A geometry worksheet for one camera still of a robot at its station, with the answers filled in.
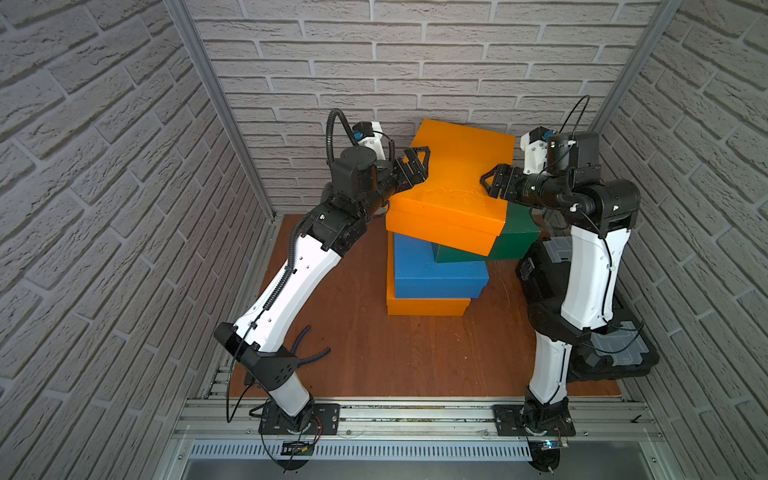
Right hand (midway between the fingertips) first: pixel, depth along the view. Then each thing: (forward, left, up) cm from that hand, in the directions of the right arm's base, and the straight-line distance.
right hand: (500, 182), depth 64 cm
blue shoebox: (-10, +18, -21) cm, 29 cm away
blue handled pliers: (-22, +51, -43) cm, 70 cm away
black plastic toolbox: (-34, -17, -13) cm, 40 cm away
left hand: (+2, +17, +7) cm, 18 cm away
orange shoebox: (-9, +13, -41) cm, 44 cm away
